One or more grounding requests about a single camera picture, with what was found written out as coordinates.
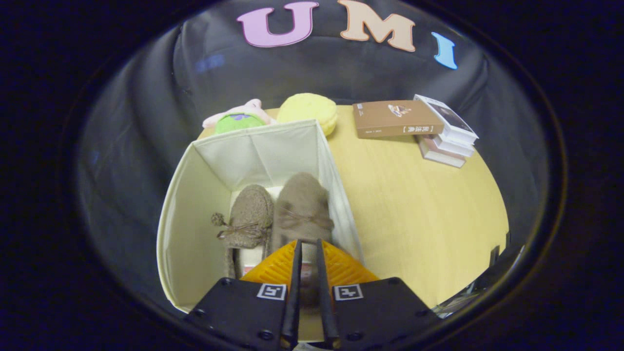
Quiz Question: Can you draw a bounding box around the pinkish brown book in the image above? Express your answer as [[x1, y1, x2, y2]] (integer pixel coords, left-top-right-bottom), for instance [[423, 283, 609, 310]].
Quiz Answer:
[[418, 136, 466, 169]]

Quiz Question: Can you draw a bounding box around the white book with portrait cover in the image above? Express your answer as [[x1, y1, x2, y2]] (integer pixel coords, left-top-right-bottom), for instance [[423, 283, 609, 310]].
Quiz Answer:
[[413, 94, 479, 145]]

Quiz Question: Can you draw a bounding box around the brown fabric storage box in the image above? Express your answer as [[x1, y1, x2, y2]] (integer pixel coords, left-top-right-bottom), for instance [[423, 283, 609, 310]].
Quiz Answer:
[[156, 119, 365, 342]]

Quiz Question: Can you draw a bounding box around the pink and green plush toy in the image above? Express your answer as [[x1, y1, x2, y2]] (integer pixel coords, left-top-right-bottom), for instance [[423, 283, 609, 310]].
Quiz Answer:
[[202, 99, 273, 136]]

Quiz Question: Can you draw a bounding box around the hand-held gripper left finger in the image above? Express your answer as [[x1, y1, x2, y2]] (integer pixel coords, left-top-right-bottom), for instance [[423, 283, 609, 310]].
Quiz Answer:
[[184, 240, 303, 350]]

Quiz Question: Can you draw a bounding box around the plain white book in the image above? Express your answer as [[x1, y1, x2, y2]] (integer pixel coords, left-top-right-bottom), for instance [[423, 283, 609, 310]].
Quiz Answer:
[[431, 134, 475, 157]]

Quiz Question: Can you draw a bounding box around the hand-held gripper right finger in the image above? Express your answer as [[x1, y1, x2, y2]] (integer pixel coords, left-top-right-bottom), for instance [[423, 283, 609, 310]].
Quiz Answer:
[[316, 239, 442, 350]]

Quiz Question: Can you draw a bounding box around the brown fuzzy shoe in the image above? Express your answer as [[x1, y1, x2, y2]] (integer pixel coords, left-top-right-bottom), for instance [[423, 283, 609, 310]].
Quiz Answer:
[[211, 184, 274, 279], [271, 172, 335, 308]]

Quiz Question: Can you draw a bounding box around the yellow plush toy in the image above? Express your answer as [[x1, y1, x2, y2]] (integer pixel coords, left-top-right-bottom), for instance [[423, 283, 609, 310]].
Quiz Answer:
[[276, 93, 338, 137]]

